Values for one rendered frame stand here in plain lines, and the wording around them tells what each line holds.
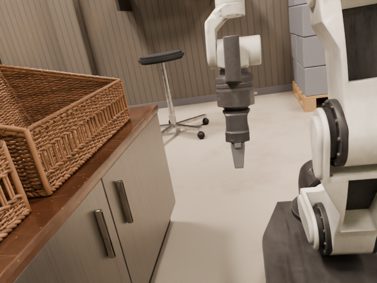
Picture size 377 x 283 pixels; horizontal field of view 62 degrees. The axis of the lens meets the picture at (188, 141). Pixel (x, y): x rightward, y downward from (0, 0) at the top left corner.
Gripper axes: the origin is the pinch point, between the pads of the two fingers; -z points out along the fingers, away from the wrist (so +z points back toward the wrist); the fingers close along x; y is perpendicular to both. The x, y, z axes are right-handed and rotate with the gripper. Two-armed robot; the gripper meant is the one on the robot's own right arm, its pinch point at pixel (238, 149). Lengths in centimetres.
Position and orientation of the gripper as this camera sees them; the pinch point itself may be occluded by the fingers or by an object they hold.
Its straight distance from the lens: 78.7
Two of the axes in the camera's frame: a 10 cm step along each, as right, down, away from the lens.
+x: -1.6, 2.3, -9.6
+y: 9.8, -0.5, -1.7
